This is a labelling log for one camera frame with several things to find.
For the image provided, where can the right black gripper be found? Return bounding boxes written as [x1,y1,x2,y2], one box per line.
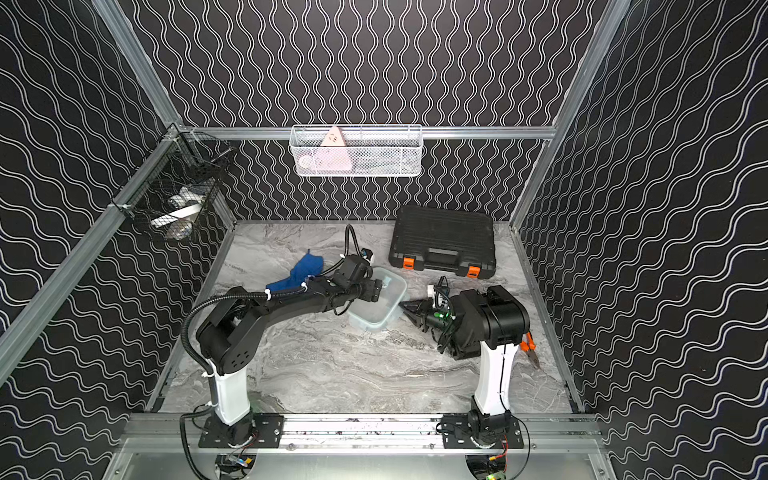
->
[399,299,454,337]

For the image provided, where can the clear plastic lunch box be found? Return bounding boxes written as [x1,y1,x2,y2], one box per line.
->
[347,266,408,332]

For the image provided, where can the blue cleaning cloth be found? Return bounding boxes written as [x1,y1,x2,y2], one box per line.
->
[266,250,324,292]

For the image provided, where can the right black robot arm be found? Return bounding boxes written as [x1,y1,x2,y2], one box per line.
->
[399,285,530,416]

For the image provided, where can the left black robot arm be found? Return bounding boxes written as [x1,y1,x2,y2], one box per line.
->
[181,277,383,427]

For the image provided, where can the black plastic tool case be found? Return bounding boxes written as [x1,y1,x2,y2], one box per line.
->
[388,205,497,280]

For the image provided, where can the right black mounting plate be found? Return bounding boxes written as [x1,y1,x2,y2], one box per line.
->
[435,411,525,450]

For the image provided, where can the black mounting plate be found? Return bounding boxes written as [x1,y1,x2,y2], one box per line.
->
[198,413,285,449]
[435,411,525,450]

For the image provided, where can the pink triangular card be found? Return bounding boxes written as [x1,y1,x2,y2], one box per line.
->
[310,126,353,173]

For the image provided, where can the white items in black basket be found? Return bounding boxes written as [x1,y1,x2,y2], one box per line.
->
[149,186,207,240]

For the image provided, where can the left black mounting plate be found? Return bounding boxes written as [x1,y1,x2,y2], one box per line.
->
[198,413,285,449]

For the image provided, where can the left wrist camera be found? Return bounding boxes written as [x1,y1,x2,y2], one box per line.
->
[337,254,371,288]

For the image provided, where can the orange-handled pliers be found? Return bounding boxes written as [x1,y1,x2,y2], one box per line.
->
[519,332,541,369]

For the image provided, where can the white wire wall basket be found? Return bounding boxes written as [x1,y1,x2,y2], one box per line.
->
[289,124,424,178]

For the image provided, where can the black wire mesh basket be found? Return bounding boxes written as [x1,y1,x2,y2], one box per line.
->
[115,131,235,243]

